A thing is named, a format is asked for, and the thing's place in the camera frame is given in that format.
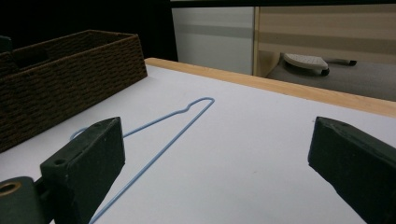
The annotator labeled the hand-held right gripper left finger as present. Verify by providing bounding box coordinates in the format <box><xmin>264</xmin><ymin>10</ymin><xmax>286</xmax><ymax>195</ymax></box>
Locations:
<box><xmin>39</xmin><ymin>116</ymin><xmax>126</xmax><ymax>224</ymax></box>

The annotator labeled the white handheld device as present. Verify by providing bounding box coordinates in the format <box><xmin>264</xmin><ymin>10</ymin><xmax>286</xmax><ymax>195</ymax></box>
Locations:
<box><xmin>282</xmin><ymin>52</ymin><xmax>358</xmax><ymax>77</ymax></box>

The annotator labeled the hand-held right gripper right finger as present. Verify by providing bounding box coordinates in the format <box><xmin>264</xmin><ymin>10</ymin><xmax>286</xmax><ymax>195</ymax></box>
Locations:
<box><xmin>307</xmin><ymin>116</ymin><xmax>396</xmax><ymax>224</ymax></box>

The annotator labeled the blue wire clothes hanger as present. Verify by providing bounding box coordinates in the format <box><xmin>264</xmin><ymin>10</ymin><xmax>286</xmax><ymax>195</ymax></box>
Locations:
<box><xmin>69</xmin><ymin>96</ymin><xmax>216</xmax><ymax>224</ymax></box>

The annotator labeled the white cabinet panel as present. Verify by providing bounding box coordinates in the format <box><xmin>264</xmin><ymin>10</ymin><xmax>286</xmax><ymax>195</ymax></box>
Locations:
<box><xmin>171</xmin><ymin>7</ymin><xmax>256</xmax><ymax>76</ymax></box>

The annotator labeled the brown woven basket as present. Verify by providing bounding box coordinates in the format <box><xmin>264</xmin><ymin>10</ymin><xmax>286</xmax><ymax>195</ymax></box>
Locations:
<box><xmin>0</xmin><ymin>29</ymin><xmax>149</xmax><ymax>153</ymax></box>

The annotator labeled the beige striped cabinet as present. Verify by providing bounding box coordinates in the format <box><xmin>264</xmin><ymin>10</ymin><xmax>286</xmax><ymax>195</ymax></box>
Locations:
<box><xmin>253</xmin><ymin>3</ymin><xmax>396</xmax><ymax>78</ymax></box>

